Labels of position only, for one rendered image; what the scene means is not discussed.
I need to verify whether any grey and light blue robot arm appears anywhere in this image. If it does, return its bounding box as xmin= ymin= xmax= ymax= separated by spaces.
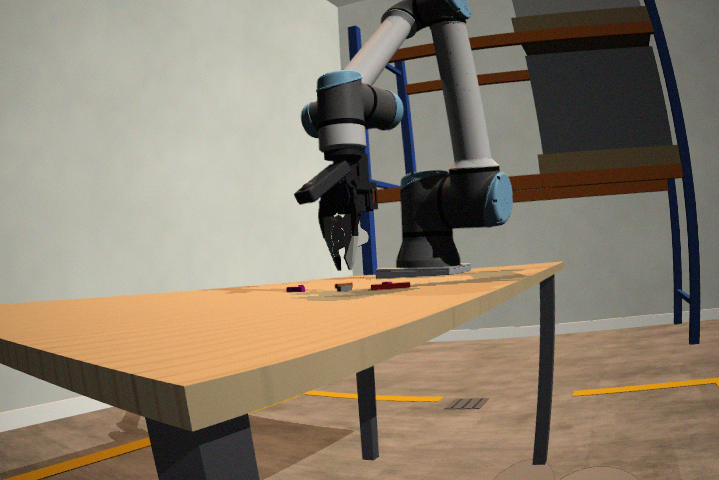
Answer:
xmin=301 ymin=0 xmax=513 ymax=268

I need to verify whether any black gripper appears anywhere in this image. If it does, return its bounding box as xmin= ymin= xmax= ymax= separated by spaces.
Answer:
xmin=318 ymin=148 xmax=378 ymax=271

